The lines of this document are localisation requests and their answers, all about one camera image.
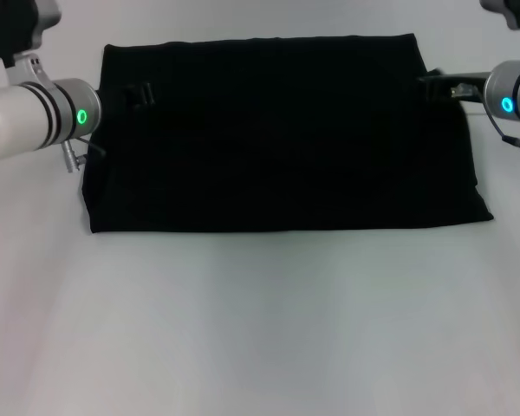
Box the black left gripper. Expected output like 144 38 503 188
97 81 156 112

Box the black FREE print t-shirt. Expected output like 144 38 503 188
78 33 496 236

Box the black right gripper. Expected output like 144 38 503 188
415 67 489 106

